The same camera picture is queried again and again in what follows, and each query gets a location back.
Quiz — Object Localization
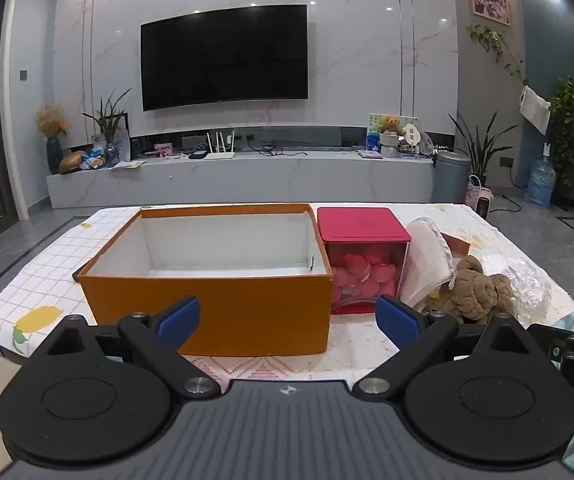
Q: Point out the hanging vine plant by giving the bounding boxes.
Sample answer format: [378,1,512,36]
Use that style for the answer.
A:
[467,24,528,86]

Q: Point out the brown foam sponge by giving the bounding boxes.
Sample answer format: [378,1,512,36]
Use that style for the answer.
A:
[439,231,472,261]

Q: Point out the green teddy bear poster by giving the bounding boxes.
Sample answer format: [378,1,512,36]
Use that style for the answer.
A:
[367,113,419,153]

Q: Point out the tan curly plush toy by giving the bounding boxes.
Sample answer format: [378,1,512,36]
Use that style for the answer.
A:
[437,255,520,325]

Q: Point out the white round fan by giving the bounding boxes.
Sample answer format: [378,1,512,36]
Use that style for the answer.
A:
[401,125,435,157]

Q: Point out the blue water jug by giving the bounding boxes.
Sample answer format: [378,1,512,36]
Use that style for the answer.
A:
[524,157,558,209]

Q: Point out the green leafy plant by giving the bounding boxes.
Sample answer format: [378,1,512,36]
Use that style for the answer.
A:
[83,88,132,166]

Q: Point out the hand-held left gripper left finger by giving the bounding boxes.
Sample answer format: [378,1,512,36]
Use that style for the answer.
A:
[29,296,220,400]

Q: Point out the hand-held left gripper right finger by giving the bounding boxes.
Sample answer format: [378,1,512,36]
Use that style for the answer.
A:
[352,295,550,401]

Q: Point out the red lidded clear box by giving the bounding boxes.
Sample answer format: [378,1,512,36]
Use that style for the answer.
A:
[317,206,412,316]

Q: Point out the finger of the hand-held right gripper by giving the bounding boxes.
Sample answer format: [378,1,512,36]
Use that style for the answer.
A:
[528,322,574,361]

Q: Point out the black flat television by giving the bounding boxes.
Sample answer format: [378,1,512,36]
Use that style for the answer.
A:
[140,4,310,112]

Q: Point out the pink round pads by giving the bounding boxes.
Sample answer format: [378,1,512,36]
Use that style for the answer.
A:
[331,252,398,306]

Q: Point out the pink heater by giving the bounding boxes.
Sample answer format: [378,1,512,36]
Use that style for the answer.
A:
[466,184,496,221]

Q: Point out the white router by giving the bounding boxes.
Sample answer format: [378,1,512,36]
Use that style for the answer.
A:
[205,131,236,160]

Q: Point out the blue orange snack bags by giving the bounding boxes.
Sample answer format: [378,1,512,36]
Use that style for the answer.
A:
[81,147,108,170]

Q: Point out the orange cardboard box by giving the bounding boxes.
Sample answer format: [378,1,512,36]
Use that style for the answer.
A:
[77,203,334,357]

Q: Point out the clear plastic bubble wrap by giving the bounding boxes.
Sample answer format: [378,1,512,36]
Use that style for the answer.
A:
[479,250,552,323]

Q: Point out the long-leaved floor plant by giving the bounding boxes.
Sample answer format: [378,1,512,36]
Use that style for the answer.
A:
[449,111,505,188]

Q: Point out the dried yellow flowers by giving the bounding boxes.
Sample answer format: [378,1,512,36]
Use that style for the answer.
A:
[35,104,70,138]

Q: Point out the golden gourd ornament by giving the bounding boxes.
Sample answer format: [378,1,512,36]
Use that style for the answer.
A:
[59,149,88,175]

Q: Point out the white lace tablecloth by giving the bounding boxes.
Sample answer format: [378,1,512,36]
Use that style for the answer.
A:
[82,202,574,393]

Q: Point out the framed wall picture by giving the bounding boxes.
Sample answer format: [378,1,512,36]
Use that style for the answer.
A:
[468,0,512,27]

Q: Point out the bushy potted plant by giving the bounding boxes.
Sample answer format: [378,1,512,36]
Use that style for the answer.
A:
[549,77,574,186]

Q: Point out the checkered lemon print cloth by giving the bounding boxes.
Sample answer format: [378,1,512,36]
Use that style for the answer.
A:
[0,206,142,358]

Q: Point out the white hanging cloth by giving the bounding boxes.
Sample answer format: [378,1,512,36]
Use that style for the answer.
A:
[518,85,552,136]

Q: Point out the grey marble television console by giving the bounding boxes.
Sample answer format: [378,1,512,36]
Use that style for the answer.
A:
[47,152,435,210]

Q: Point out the grey trash can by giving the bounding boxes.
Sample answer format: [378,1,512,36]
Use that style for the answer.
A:
[432,149,472,206]

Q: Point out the dark vase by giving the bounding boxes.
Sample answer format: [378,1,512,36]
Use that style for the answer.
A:
[46,136,64,175]

